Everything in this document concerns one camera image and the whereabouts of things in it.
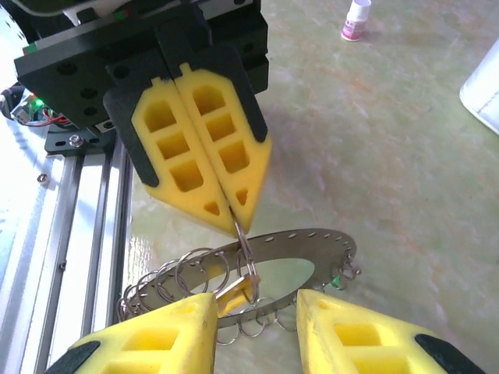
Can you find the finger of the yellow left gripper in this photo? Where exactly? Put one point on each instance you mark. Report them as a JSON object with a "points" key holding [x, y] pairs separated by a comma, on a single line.
{"points": [[156, 171], [238, 183]]}

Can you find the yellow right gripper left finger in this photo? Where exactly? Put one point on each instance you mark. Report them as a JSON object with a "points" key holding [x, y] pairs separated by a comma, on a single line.
{"points": [[156, 343]]}

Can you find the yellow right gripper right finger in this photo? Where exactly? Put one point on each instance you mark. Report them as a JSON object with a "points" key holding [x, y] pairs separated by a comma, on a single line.
{"points": [[351, 343]]}

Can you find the small circuit board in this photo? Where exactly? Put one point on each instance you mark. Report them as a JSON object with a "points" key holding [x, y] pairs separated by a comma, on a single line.
{"points": [[31, 113]]}

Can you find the small white pink bottle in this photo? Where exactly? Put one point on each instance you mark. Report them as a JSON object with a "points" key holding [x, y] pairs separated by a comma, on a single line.
{"points": [[355, 23]]}

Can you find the white square box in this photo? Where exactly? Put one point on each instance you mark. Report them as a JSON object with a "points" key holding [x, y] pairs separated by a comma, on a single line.
{"points": [[483, 89]]}

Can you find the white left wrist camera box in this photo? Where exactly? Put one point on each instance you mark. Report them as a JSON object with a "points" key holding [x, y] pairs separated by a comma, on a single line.
{"points": [[97, 5]]}

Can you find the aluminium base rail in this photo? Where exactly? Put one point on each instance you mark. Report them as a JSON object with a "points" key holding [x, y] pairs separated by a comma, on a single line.
{"points": [[89, 233]]}

